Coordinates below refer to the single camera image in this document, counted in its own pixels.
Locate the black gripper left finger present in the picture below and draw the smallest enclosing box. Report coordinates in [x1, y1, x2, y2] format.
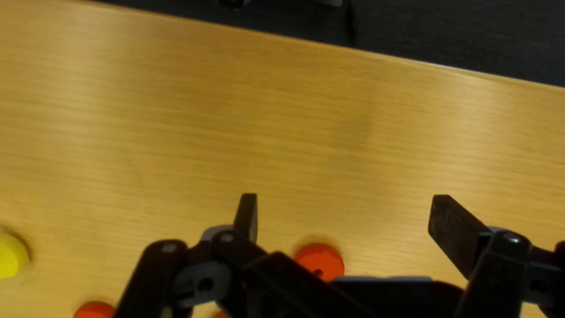
[113, 193, 378, 318]

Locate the yellow disc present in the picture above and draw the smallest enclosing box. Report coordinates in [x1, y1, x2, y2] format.
[0, 230, 32, 283]

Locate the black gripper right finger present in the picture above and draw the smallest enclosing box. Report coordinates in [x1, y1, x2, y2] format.
[427, 195, 565, 318]

